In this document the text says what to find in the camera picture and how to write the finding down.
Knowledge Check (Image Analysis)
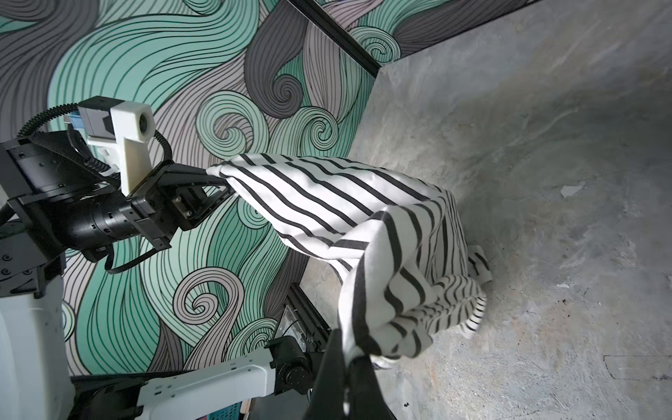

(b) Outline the black white striped tank top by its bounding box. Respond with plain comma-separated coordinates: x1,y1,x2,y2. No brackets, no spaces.
208,154,489,362

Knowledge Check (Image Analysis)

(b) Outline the black frame post right rear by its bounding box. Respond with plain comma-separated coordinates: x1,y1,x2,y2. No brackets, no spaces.
288,0,382,78

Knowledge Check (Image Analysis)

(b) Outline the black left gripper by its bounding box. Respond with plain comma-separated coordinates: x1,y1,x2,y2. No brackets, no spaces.
128,163,234,250

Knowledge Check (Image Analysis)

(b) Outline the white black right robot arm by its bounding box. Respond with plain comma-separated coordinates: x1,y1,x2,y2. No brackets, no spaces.
66,330,394,419

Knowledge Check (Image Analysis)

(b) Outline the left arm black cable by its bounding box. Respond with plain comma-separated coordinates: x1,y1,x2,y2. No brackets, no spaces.
17,103,174,275

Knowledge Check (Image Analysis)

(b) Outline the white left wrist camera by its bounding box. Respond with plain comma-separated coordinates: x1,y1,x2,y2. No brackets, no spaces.
69,96,156,196

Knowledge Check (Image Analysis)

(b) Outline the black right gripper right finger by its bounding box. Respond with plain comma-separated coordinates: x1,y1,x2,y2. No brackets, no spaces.
348,356,396,420

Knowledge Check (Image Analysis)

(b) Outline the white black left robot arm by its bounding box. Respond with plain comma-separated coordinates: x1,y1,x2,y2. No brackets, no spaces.
1,131,232,419

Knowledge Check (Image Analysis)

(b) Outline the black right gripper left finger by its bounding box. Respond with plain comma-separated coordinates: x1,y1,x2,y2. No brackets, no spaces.
303,329,346,420

